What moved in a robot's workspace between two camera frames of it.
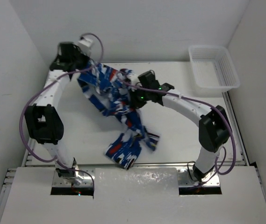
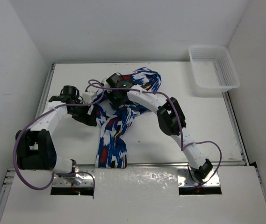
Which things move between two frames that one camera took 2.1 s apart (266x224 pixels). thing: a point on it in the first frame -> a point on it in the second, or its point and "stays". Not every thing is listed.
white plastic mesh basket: [213, 67] stays
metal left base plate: [88, 175] stays
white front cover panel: [136, 196] stays
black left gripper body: [79, 59] -> [79, 112]
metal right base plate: [184, 179] stays
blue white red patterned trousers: [107, 88] -> [111, 152]
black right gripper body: [140, 96] -> [112, 95]
